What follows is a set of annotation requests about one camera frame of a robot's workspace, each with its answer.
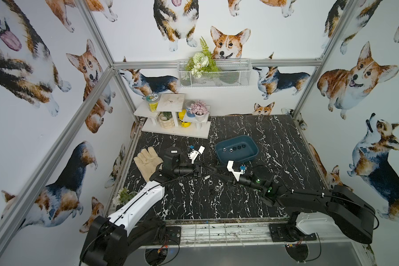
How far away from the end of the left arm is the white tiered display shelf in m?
0.38

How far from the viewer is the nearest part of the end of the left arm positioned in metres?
0.61

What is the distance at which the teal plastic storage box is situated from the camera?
39.9 inches

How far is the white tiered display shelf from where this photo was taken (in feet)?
3.28

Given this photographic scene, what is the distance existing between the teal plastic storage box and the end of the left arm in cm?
34

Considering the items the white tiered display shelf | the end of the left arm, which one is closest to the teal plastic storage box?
the white tiered display shelf

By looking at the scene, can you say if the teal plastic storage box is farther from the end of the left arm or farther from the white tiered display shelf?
the end of the left arm

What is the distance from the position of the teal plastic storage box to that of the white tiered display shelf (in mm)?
136

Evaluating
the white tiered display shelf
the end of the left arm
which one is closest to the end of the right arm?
the end of the left arm
